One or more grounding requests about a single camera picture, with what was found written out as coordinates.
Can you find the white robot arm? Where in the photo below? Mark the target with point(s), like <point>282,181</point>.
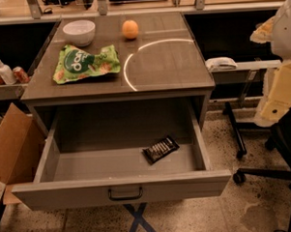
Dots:
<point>281,46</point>

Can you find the white folded cloth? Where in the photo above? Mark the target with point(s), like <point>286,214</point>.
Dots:
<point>219,64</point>

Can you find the green chip bag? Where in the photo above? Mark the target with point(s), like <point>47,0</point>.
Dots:
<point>75,64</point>

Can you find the black drawer handle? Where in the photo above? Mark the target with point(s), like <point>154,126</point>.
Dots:
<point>125,195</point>

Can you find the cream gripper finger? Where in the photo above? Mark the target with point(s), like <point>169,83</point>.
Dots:
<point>263,33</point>
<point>278,102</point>

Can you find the grey drawer cabinet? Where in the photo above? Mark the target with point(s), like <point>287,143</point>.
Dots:
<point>163,61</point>

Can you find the brown cardboard box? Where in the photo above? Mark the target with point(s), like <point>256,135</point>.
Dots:
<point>21,146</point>

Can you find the black rxbar chocolate bar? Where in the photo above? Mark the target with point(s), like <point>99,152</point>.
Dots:
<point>160,149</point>

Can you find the grey open top drawer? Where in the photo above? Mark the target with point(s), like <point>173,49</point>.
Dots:
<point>92,148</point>

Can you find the grey side shelf right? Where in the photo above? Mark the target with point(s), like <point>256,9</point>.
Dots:
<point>244,71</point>

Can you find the orange fruit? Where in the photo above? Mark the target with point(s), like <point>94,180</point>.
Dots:
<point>130,29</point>

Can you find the white pump bottle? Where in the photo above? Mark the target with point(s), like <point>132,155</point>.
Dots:
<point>7,74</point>

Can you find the white bowl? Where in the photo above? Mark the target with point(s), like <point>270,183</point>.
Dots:
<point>79,32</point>

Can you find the grey side shelf left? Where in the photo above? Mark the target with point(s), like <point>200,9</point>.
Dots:
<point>12,92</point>

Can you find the grey side shelf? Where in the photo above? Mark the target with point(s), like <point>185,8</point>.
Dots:
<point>12,92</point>
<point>244,71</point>

